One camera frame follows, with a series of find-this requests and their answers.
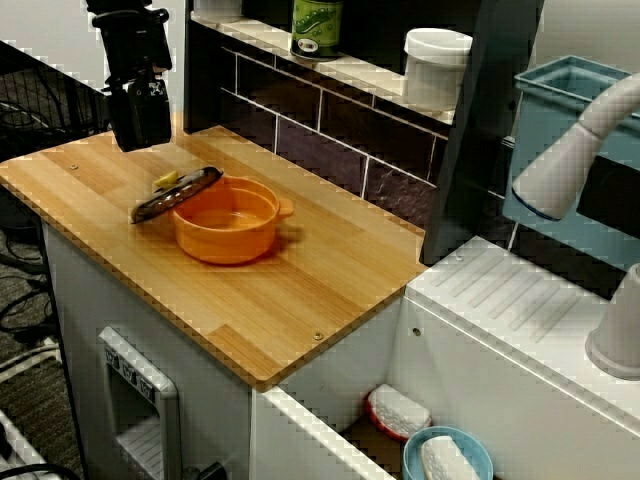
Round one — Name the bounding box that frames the white textured sponge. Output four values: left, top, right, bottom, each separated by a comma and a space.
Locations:
418, 434, 481, 480

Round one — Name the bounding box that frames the brown glass lid yellow knob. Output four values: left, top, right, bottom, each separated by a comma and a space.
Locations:
130, 167, 225, 225

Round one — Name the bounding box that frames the white plastic container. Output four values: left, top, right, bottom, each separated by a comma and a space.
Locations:
403, 28, 474, 112

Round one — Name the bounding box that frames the light blue bowl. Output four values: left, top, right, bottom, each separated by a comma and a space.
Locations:
402, 424, 496, 480

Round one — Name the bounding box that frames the grey toy faucet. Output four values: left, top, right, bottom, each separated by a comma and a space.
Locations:
510, 72, 640, 381

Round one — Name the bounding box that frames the light blue plastic bin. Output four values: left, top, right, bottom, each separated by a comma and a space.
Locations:
502, 54, 640, 274

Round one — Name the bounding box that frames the black floor cable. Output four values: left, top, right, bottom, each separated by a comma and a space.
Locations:
0, 252, 46, 275
0, 462, 67, 480

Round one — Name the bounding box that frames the green labelled can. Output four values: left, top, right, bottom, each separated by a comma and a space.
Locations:
290, 0, 345, 62

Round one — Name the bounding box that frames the white kitchen cabinet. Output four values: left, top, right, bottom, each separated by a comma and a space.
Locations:
39, 219, 254, 480

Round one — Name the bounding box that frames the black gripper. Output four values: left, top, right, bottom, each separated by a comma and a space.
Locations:
91, 9, 174, 153

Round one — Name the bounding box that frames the orange toy pot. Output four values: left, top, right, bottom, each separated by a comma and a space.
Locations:
172, 175, 295, 266

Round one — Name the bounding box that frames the red dish with sponge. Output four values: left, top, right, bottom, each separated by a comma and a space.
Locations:
364, 383, 434, 444

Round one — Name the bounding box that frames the aluminium frame rail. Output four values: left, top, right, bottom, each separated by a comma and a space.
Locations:
0, 409, 49, 480

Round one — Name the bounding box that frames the dark tiled shelf unit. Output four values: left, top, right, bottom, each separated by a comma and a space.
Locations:
182, 0, 546, 266

